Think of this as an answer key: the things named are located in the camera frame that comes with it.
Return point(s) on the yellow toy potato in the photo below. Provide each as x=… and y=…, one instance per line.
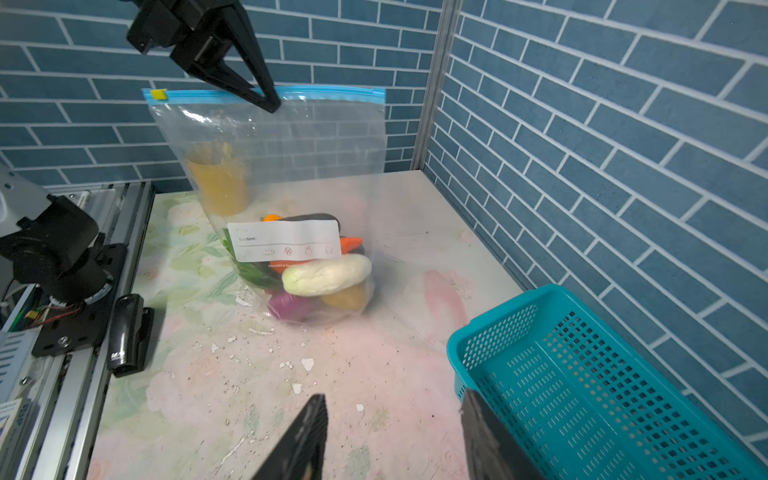
x=354, y=298

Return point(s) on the aluminium mounting rail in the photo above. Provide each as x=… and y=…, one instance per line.
x=51, y=405

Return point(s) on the white toy garlic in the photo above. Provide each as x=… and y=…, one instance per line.
x=322, y=277

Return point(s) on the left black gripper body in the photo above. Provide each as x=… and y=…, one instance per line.
x=189, y=28

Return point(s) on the teal plastic basket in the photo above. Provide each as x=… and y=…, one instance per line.
x=581, y=402

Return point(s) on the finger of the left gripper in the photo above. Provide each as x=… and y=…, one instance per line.
x=213, y=70
x=236, y=29

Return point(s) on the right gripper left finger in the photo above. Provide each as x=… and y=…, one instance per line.
x=300, y=452

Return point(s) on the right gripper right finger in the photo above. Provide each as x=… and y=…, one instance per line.
x=491, y=451

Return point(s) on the black toy eggplant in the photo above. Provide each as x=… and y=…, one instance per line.
x=312, y=217

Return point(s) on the black rectangular device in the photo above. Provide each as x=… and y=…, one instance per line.
x=129, y=335

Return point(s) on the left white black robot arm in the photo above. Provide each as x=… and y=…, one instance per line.
x=53, y=243

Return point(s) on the purple toy onion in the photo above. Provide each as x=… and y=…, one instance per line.
x=288, y=307

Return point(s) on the clear zip top bag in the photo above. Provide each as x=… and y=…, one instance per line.
x=322, y=151

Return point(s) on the yellow pen cup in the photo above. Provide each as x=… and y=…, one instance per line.
x=220, y=178

